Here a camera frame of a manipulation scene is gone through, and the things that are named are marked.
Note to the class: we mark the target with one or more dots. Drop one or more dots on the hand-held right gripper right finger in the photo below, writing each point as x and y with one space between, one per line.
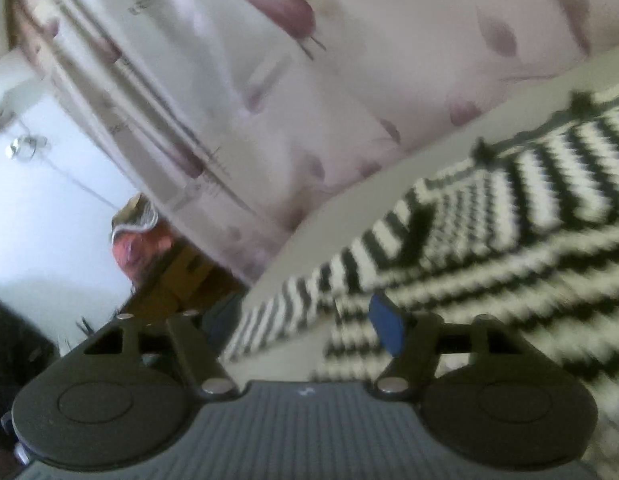
388 322

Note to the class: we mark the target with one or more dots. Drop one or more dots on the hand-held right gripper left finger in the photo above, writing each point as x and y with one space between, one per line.
189 345

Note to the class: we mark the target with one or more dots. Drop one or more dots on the black white striped knit sweater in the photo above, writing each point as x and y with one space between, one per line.
469 240

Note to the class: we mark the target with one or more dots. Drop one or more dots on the dark cloth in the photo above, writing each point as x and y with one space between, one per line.
14 345

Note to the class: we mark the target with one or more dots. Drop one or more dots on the leaf print curtain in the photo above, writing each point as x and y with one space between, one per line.
249 75

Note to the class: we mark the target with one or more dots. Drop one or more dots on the small metal wall fixture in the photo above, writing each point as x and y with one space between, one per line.
26 147

